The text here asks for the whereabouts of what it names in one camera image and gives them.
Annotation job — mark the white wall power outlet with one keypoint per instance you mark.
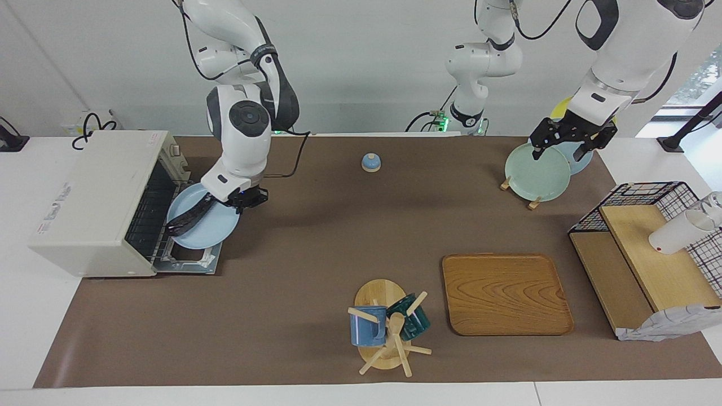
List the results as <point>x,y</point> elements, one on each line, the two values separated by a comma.
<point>76,121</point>

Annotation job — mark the white toaster oven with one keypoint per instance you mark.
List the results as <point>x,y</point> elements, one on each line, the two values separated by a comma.
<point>90,203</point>

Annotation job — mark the black clamp stand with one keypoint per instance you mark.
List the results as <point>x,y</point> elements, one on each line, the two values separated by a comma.
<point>691,127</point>

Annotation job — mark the brown table mat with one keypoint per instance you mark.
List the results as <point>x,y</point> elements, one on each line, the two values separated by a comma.
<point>316,254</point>

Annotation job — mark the black desk mount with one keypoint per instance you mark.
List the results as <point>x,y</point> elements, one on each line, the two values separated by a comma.
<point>11,141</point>

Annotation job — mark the white paper cup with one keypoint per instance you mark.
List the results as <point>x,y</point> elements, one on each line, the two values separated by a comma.
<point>674,234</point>

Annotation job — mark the blue ceramic mug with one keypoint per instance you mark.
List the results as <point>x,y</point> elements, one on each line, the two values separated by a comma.
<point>364,330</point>

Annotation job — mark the window pane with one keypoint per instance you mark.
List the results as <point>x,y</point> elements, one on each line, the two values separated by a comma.
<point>702,79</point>

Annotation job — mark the yellow plate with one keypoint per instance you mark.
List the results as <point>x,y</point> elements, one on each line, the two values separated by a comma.
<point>564,107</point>

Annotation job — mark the wooden plate rack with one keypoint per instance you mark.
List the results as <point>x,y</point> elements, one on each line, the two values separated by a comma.
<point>534,204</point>

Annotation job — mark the light blue racked plate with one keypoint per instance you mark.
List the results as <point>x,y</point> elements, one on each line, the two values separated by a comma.
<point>581,162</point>

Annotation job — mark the wooden mug tree stand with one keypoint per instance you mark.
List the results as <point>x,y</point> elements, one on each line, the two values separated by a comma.
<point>379,293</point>

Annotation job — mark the dark green ceramic mug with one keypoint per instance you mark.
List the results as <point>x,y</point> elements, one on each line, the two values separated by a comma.
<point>416,324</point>

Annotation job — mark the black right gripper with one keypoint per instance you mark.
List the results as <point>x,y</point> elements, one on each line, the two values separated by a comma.
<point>248,198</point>

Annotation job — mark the wooden serving tray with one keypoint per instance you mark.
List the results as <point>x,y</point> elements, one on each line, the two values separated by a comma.
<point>502,296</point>

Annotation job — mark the clear glass cup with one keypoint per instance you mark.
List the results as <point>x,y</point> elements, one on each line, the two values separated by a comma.
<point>713,206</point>

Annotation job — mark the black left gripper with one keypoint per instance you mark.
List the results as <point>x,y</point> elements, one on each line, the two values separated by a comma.
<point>575,128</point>

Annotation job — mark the dark purple eggplant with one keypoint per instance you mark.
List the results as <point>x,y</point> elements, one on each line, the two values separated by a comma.
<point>189,217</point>

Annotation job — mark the pale green plate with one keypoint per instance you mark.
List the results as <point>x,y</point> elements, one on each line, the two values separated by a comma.
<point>536,175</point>

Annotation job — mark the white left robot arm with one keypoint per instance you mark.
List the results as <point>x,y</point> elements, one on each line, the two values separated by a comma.
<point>632,56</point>

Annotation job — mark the white patterned cloth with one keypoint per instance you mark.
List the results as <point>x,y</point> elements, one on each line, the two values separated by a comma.
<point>665,327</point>

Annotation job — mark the wooden stepped shelf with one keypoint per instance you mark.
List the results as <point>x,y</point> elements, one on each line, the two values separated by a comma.
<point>660,270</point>

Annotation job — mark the toaster oven glass door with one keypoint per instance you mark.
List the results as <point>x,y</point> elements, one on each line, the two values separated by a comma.
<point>192,265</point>

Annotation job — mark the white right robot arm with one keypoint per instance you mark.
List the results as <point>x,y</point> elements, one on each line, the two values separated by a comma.
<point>242,118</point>

